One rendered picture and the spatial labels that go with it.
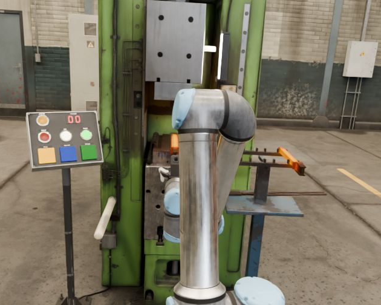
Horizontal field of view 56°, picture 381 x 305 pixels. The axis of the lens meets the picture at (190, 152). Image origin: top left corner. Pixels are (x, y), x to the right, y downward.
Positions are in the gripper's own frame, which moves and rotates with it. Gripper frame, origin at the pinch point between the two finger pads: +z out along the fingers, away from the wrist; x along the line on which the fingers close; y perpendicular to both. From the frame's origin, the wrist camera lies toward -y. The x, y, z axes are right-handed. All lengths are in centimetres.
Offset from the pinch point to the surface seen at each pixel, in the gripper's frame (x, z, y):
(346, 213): 184, 172, 100
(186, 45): 4, 33, -56
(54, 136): -60, 15, -9
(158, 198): -8.3, 27.0, 27.5
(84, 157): -45.2, 14.6, 1.1
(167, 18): -6, 33, -68
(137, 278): -21, 47, 93
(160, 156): -7.8, 32.9, 4.4
